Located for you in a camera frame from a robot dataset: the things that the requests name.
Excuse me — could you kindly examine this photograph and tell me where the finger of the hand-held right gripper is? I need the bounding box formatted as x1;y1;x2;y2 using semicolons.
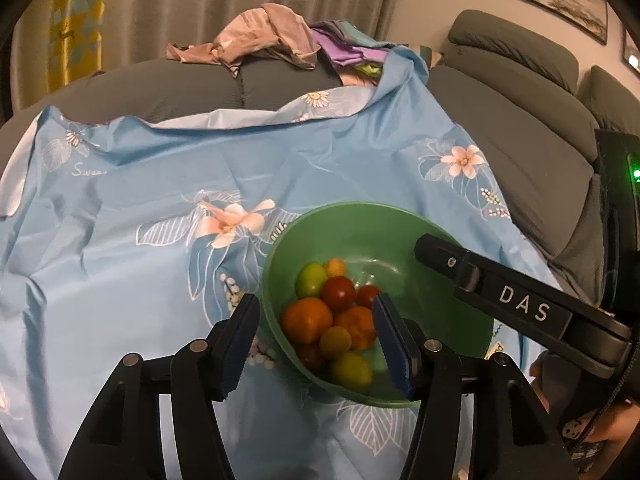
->
414;232;635;378

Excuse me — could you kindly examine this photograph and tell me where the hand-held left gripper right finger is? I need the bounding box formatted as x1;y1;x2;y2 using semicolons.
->
371;292;576;480

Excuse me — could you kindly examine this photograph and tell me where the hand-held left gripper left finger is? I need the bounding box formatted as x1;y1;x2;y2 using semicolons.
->
57;293;262;480

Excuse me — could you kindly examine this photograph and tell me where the orange mandarin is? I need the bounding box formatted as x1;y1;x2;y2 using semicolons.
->
281;297;334;345
334;306;379;352

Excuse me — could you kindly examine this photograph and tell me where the green plum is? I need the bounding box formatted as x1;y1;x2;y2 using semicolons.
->
294;261;328;299
329;351;374;395

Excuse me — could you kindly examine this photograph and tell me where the red cherry tomato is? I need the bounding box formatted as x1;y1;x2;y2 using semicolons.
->
355;285;382;310
296;342;328;373
321;276;357;312

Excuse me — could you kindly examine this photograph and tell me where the green plastic bowl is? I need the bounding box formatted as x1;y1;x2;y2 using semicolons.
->
262;201;496;407

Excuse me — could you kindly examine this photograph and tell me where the person's right hand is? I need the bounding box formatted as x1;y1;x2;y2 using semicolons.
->
587;400;640;444

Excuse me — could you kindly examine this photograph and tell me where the blue floral sheet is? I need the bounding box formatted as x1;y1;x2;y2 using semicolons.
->
0;45;561;480

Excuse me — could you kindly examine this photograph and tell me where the panda print clothing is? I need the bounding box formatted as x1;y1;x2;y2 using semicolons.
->
560;415;608;476

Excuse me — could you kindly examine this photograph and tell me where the grey sofa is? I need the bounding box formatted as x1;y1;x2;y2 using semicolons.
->
0;9;640;311

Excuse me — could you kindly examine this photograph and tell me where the purple cloth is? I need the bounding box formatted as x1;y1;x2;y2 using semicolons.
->
310;20;396;68

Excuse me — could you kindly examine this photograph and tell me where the pink cloth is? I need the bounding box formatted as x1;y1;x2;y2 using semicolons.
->
165;2;321;78

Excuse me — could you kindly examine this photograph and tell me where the grey curtain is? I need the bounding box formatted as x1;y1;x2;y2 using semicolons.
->
10;0;406;111

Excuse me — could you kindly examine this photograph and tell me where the yellow patterned curtain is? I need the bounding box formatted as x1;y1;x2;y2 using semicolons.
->
47;0;108;93

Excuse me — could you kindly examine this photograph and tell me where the black cable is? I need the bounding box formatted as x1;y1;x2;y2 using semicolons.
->
570;360;632;453

